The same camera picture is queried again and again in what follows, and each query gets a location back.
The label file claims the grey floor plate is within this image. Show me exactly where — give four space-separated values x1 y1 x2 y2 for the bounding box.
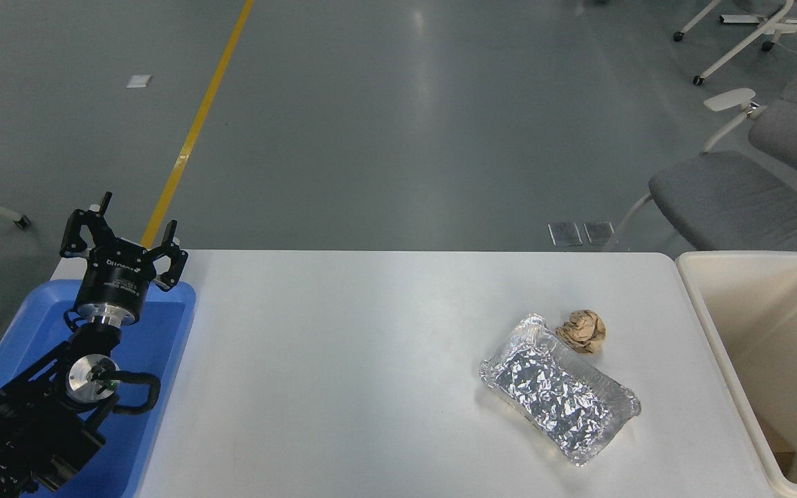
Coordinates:
583 221 615 246
549 222 583 247

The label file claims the grey office chair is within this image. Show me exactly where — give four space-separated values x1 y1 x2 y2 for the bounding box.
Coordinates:
603 28 797 265

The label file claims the silver foil tray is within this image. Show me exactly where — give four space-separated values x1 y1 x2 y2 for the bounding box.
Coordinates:
478 313 641 468

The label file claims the white wheeled chair base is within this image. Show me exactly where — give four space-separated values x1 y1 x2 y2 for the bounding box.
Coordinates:
672 0 797 87

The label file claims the blue plastic tray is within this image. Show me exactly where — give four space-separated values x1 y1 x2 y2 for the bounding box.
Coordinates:
0 279 197 498

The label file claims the crumpled tan paper ball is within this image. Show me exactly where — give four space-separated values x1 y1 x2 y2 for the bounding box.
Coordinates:
555 309 607 355

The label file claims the large pale plastic bin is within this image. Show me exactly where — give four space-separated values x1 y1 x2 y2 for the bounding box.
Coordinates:
675 250 797 498

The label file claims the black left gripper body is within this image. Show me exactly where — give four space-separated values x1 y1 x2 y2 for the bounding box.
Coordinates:
75 246 156 314

